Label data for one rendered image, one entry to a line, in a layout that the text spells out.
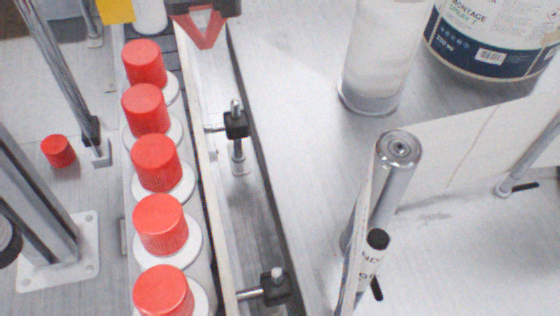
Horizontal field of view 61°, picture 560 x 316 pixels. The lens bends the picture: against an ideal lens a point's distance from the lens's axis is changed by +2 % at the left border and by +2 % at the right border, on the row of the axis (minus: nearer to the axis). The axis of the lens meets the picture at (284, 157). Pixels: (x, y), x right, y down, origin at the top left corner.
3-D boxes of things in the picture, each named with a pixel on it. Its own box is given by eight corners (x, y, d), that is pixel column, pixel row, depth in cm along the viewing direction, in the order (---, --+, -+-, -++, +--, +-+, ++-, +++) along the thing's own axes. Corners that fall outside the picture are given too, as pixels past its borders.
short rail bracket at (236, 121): (251, 165, 64) (249, 108, 54) (229, 169, 64) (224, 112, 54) (246, 146, 66) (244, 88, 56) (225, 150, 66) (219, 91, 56)
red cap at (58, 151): (81, 153, 64) (73, 139, 62) (63, 171, 62) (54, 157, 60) (61, 143, 65) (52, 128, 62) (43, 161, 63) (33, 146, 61)
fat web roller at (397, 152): (385, 258, 52) (438, 164, 37) (346, 267, 51) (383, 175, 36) (371, 222, 54) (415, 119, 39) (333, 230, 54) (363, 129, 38)
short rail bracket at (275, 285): (290, 320, 53) (297, 282, 43) (235, 334, 52) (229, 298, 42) (283, 292, 54) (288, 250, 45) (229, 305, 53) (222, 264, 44)
